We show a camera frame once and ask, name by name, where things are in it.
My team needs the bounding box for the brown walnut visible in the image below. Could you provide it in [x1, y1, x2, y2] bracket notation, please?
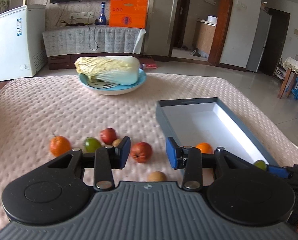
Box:
[112, 139, 121, 147]
[147, 171, 167, 181]

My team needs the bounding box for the large orange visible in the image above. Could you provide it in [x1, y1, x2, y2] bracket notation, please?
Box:
[195, 142, 214, 154]

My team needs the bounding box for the green tomato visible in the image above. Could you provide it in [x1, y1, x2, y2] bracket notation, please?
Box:
[253, 160, 267, 171]
[84, 137, 102, 153]

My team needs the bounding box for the dark red apple fruit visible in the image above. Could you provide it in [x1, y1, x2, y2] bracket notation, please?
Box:
[100, 128, 118, 145]

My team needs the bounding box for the red ribbed tomato fruit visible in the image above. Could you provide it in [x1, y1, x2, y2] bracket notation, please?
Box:
[130, 142, 153, 164]

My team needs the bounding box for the orange mandarin with stem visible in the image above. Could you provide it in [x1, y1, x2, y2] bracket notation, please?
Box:
[49, 134, 71, 157]

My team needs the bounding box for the kitchen counter cabinet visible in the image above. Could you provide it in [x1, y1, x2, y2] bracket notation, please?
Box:
[192, 19, 217, 58]

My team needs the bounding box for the grey shallow cardboard box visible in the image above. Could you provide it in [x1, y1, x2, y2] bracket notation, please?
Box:
[155, 96, 280, 181]

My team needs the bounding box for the light blue ceramic plate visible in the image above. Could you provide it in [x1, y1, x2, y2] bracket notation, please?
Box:
[79, 69, 147, 95]

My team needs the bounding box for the pink quilted table cover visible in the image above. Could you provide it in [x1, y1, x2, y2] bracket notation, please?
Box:
[0, 74, 298, 230]

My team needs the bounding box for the napa cabbage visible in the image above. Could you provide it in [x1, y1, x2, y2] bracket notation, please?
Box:
[74, 56, 140, 85]

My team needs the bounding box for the purple toy on floor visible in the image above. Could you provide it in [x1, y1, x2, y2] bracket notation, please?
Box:
[140, 63, 146, 70]

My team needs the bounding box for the wooden side table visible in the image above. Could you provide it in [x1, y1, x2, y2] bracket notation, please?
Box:
[277, 57, 298, 99]

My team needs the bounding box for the tv cabinet with cloth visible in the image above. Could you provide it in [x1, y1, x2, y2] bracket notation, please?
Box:
[43, 24, 146, 70]

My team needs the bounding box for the blue glass bottle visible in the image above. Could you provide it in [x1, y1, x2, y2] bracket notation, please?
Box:
[95, 2, 107, 25]

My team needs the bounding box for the orange gift box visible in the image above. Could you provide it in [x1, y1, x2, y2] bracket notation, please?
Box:
[109, 0, 148, 29]

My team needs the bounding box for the white chest freezer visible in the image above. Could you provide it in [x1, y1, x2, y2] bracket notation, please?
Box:
[0, 5, 47, 81]

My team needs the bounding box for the black hanging cable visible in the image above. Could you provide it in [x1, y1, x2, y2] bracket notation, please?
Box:
[87, 24, 101, 51]

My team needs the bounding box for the white wall power strip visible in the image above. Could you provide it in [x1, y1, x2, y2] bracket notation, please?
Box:
[69, 11, 94, 20]

